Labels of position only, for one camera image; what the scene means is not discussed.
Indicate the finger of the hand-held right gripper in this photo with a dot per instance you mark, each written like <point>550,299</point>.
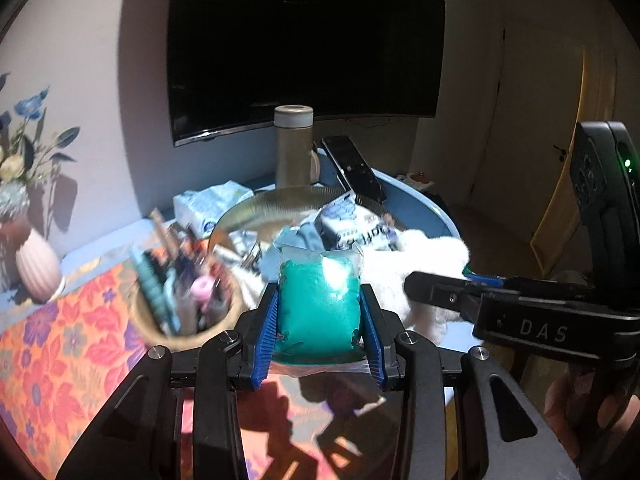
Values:
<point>435,292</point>
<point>487,279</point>

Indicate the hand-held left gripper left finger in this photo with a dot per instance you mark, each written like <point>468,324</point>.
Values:
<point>265,340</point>

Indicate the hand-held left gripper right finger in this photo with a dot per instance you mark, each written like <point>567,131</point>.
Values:
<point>372,345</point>

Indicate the green soft pouch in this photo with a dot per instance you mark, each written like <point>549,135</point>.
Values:
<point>320,310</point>

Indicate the blue round tub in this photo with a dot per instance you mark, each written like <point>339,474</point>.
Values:
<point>425,205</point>

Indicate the person's right hand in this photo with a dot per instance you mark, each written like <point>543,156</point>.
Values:
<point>575,410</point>

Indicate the white printed packet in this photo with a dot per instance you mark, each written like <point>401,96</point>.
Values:
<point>350,230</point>

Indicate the tissue pack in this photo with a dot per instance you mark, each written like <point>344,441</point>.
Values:
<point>210,205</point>

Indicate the black phone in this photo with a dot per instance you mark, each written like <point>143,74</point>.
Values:
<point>352,165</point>

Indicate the wooden door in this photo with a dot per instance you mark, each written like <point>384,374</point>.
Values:
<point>540,135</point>

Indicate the beige thermos bottle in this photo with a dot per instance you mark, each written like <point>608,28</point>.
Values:
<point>292,150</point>

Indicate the floral tablecloth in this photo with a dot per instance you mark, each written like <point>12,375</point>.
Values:
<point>60,360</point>

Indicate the white ribbed vase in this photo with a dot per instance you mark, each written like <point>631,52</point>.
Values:
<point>37,270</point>

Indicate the black monitor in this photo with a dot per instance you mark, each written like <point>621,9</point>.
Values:
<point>300,50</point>

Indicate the blue and white artificial flowers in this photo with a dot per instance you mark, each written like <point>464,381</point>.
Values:
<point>15,165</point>

